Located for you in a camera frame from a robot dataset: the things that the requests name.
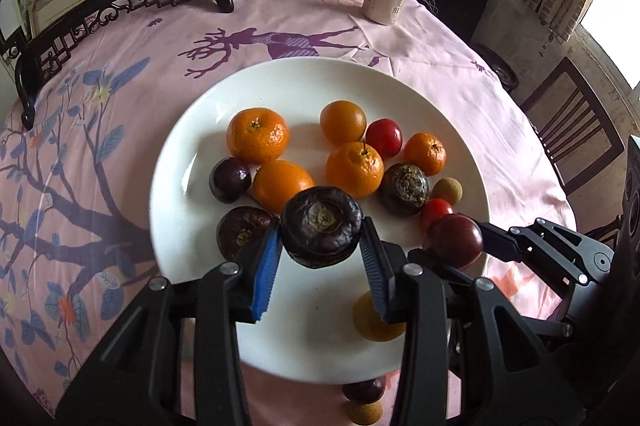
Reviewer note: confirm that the dark red cherry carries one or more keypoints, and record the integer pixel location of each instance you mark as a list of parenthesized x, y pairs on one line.
[(365, 392)]

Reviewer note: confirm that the small tan longan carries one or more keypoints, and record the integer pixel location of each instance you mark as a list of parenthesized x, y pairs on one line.
[(448, 189)]

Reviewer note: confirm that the yellow orange kumquat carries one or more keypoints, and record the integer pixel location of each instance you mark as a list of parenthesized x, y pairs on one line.
[(343, 121)]

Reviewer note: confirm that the pink printed tablecloth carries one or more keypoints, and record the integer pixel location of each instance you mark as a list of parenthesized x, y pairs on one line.
[(75, 243)]

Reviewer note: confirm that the large mandarin with stalk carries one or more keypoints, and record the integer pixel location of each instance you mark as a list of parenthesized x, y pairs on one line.
[(355, 168)]

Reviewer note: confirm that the dark purple round fruit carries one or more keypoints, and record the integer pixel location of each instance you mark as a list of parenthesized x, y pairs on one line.
[(230, 178)]

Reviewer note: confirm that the dark wooden chair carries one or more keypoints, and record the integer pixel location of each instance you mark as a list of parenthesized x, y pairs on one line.
[(580, 117)]

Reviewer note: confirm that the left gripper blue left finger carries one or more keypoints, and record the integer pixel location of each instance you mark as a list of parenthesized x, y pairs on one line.
[(264, 271)]

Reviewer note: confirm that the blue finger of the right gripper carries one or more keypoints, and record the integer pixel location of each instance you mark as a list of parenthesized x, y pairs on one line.
[(455, 282), (499, 244)]

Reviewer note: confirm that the dark water chestnut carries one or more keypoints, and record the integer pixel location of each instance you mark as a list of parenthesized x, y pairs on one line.
[(320, 227), (241, 225)]

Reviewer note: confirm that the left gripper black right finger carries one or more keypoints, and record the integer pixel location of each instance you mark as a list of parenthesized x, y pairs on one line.
[(379, 270)]

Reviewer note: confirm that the large mandarin with green stem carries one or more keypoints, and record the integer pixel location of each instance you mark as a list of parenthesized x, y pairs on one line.
[(427, 152)]

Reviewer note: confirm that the yellow orange citrus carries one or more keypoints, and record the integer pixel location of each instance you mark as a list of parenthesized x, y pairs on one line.
[(370, 325)]

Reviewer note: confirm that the small red tomato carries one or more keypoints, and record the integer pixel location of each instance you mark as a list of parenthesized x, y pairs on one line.
[(384, 136)]

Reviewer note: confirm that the large dark mangosteen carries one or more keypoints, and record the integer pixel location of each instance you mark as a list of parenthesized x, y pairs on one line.
[(404, 189)]

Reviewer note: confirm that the dark red plum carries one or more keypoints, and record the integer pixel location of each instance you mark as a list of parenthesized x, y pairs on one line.
[(456, 239)]

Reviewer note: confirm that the small orange mandarin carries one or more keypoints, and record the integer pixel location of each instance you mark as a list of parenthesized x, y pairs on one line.
[(257, 135)]

